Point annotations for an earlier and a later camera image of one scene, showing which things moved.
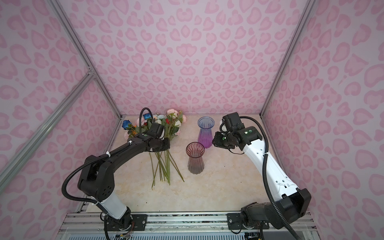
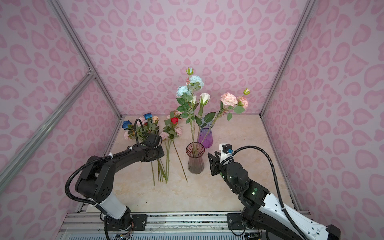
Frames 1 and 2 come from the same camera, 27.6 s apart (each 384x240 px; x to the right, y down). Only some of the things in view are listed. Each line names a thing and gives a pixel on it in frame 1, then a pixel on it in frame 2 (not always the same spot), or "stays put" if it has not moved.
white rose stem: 168,160 -> 204,99
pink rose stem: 174,117 -> 228,101
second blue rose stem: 147,117 stays put
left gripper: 163,144 -> 156,153
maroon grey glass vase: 195,151 stays put
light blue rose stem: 167,167 -> 189,101
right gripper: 217,141 -> 218,165
